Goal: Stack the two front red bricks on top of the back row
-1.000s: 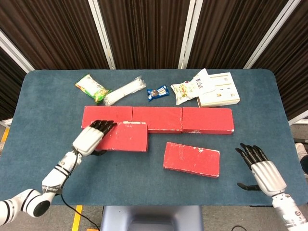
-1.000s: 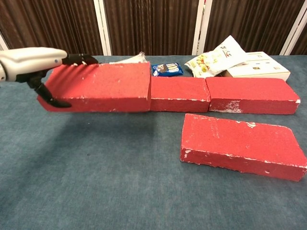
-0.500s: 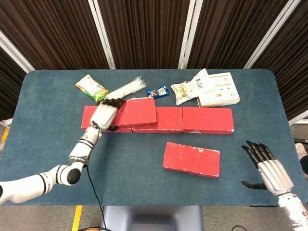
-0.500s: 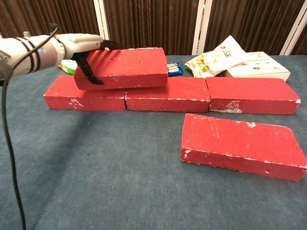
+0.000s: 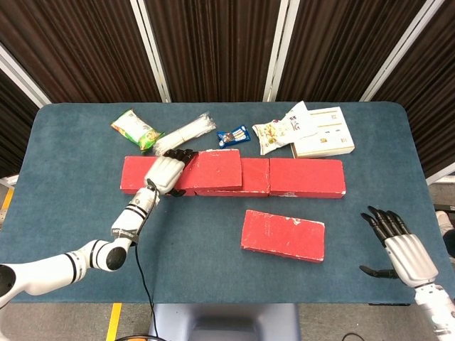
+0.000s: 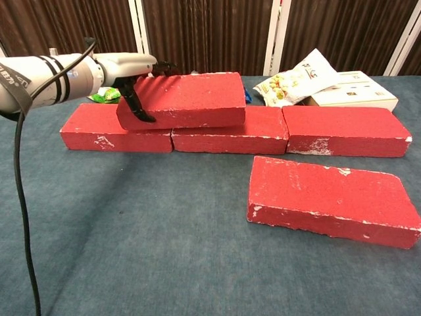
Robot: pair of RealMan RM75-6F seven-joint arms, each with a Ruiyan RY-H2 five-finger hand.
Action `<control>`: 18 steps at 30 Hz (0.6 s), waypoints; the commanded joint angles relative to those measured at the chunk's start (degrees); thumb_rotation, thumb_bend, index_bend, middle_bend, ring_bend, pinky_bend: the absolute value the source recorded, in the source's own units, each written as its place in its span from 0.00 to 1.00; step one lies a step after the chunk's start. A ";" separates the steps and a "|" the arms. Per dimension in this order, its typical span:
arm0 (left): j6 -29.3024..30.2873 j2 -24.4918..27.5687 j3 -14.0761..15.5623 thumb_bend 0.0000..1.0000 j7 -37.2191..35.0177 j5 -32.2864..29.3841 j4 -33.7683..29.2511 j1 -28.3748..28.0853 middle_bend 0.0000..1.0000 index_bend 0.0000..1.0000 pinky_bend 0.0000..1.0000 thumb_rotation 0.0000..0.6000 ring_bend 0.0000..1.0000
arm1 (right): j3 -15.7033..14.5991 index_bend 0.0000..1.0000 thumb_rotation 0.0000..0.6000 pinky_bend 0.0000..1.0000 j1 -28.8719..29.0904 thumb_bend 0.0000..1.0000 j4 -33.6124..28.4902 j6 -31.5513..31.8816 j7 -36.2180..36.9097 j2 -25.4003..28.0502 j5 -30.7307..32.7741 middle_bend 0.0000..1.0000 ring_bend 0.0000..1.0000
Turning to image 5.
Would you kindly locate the clear bag of white sticks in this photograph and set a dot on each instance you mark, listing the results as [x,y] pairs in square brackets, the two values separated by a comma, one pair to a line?
[181,135]

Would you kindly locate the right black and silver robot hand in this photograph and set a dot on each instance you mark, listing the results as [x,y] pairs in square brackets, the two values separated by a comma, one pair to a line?
[412,261]

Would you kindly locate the blue cookie snack pack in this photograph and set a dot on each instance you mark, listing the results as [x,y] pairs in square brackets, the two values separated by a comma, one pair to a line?
[232,136]

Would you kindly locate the white shoe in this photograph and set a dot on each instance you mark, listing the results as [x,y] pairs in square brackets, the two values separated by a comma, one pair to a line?
[444,220]

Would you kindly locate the green and white snack bag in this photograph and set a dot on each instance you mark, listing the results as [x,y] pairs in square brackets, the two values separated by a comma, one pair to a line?
[135,129]

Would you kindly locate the red brick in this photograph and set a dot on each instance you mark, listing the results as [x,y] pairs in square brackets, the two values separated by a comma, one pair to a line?
[136,174]
[307,177]
[282,234]
[217,170]
[256,175]

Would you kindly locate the yellow floor tape strip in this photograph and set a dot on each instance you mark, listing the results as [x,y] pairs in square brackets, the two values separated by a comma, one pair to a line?
[113,321]
[9,195]

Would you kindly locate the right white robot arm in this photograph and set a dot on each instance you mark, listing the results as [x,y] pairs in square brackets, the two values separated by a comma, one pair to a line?
[437,312]

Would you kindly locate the white snack bag yellow print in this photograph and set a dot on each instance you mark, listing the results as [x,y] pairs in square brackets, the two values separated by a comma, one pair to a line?
[272,136]

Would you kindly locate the brown screen panel white frame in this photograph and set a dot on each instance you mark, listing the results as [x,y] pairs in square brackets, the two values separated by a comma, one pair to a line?
[220,46]
[348,46]
[426,106]
[14,124]
[78,46]

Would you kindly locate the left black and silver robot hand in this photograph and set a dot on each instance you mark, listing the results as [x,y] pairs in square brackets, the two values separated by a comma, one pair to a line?
[163,174]

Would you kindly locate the white flat cardboard box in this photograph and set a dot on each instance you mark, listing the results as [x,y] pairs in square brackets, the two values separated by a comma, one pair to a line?
[330,138]

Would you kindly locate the white pouch with red print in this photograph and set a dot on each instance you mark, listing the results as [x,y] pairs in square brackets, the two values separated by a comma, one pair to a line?
[298,119]

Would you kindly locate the grey-blue robot torso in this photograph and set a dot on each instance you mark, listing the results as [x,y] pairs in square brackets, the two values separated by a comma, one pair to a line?
[177,319]

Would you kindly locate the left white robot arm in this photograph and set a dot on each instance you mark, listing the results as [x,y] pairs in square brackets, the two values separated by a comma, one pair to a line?
[42,273]

